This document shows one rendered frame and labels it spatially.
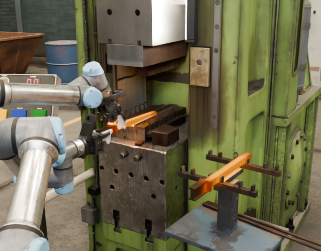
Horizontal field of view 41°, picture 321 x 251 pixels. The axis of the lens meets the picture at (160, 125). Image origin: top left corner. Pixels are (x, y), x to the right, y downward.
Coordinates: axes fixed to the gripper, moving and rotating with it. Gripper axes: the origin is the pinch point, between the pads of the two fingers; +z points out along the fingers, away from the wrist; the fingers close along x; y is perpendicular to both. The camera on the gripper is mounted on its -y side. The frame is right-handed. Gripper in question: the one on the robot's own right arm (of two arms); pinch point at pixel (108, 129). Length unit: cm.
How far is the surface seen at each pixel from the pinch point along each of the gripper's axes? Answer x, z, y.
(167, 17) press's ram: 13, 30, -47
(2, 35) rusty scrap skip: -620, 464, 8
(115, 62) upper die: -7.4, 16.6, -26.6
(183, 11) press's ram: 13, 45, -49
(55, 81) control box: -41.6, 12.7, -15.6
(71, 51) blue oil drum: -323, 338, 15
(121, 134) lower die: -6.0, 17.2, 8.1
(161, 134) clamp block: 16.9, 17.1, 4.4
